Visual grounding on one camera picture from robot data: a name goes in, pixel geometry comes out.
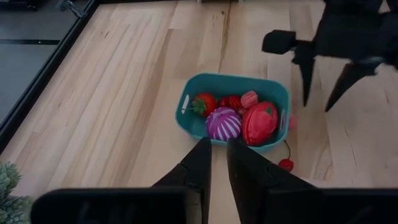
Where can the green plant in patterned pot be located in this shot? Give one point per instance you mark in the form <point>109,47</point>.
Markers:
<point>11,196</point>

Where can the red cherry with stem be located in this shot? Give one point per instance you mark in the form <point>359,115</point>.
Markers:
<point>286,164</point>

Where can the teal plastic bin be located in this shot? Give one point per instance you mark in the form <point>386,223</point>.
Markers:
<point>224,84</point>

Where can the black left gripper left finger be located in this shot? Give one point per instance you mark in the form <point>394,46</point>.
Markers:
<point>194,168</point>

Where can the large pinkish red fruit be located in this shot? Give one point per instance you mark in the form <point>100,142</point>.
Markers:
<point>259,124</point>

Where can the deep red textured fruit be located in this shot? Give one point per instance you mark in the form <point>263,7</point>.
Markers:
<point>230,102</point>

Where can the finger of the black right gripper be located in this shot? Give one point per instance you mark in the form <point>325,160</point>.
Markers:
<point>351,79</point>
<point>307,81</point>

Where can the light pink raspberry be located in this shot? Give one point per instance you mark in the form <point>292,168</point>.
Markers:
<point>249,99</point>

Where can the red toy strawberry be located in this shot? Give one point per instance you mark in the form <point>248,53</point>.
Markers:
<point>206,104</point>

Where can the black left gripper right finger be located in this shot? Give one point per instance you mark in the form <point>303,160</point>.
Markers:
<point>248,174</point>

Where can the black table frame rail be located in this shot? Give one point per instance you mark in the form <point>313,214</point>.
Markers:
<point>40,77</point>

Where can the purple white striped ball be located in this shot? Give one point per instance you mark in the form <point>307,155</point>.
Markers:
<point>223,124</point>

